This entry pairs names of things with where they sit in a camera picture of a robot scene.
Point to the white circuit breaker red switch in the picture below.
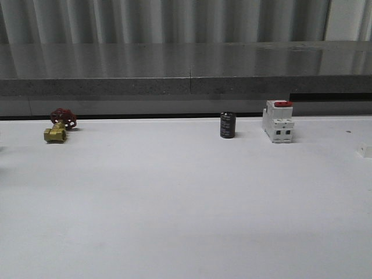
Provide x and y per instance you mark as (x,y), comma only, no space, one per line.
(277,121)

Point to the black cylindrical capacitor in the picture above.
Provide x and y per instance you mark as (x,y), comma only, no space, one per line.
(227,124)

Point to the white half clamp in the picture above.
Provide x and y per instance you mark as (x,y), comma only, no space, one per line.
(365,150)

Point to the grey stone ledge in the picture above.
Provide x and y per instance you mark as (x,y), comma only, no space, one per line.
(255,70)

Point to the brass valve red handwheel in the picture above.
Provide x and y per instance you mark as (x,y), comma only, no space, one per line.
(63,120)

